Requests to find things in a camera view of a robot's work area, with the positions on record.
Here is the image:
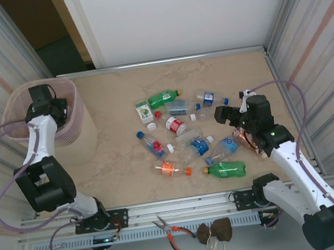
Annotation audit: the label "clear bottle dark blue label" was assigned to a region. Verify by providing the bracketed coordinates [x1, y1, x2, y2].
[192, 84, 231, 110]

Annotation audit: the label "clear ribbed bottle white cap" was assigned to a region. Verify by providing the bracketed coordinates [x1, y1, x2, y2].
[189, 105, 221, 124]

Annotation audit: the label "copper label plastic bottle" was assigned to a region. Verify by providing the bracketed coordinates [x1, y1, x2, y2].
[231, 126, 269, 164]

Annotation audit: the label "clear bottle cyan label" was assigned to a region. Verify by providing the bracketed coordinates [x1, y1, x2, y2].
[202, 134, 242, 167]

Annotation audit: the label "Pocari Sweat blue label bottle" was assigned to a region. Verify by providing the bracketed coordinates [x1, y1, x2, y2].
[177, 134, 217, 166]

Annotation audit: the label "clear square bottle white cap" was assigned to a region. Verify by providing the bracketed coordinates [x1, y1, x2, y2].
[164, 128, 206, 155]

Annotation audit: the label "frosted soda water bottle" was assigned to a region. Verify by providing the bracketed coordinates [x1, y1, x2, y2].
[163, 97, 203, 119]

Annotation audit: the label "green bottle orange cap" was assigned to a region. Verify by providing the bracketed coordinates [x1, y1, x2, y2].
[201, 158, 248, 183]

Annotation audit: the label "clear bottle orange label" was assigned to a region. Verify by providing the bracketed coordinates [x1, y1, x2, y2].
[150, 156, 194, 182]

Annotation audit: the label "slim bottle pink blue label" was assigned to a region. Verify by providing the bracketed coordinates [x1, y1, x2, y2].
[135, 127, 167, 162]

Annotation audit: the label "green juice carton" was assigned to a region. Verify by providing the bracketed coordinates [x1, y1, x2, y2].
[134, 100, 157, 134]

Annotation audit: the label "beige ribbed plastic waste bin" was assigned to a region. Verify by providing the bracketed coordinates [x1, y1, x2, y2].
[0, 73, 102, 175]

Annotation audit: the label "red white label bottle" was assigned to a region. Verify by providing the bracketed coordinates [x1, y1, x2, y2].
[153, 107, 188, 139]

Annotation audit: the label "green bottle with barcode label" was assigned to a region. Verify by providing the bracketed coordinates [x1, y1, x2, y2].
[146, 88, 184, 111]

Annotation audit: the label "brown cloth pouches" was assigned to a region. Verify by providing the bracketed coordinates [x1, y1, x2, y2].
[194, 216, 234, 247]

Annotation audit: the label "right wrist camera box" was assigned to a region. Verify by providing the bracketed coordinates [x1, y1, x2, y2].
[237, 88, 255, 114]

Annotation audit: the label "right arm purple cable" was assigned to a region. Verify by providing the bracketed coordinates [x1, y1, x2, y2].
[247, 72, 334, 250]

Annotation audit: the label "aluminium table edge rail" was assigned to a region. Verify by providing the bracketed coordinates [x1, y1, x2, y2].
[55, 44, 269, 82]

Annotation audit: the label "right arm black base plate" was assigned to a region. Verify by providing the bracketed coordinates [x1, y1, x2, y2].
[232, 183, 291, 213]

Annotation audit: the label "wooden door frame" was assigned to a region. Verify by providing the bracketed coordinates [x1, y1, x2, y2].
[47, 0, 96, 75]

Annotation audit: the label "long aluminium mounting rail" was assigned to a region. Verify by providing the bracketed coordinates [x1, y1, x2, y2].
[14, 174, 334, 246]

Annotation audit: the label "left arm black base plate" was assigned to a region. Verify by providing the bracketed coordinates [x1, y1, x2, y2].
[73, 207, 131, 236]

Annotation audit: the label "tan string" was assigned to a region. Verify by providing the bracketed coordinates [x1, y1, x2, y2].
[206, 234, 228, 250]

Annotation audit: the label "orange handled pliers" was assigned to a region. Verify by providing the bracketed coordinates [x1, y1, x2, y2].
[150, 210, 199, 250]

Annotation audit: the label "slotted grey cable duct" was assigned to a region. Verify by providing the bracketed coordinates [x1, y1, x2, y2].
[27, 210, 281, 250]

